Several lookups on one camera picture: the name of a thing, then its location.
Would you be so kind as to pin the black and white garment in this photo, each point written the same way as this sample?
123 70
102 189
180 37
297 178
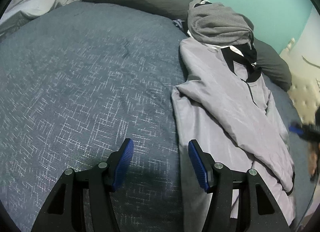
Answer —
247 53

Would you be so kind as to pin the blue patterned bed sheet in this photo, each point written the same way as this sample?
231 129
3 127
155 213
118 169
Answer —
75 84

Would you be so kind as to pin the light grey blanket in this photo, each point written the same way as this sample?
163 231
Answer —
37 4

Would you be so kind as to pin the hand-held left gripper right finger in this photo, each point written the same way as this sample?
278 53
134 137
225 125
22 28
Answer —
198 164

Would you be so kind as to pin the person's right hand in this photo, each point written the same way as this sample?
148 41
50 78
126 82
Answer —
313 157

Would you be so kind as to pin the cream tufted headboard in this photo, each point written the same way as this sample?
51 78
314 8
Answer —
305 91

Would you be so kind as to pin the light grey jacket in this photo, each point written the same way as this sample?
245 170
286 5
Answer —
225 109

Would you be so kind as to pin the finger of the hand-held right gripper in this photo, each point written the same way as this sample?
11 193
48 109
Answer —
296 127

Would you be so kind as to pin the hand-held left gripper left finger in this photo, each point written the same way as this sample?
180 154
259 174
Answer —
123 164

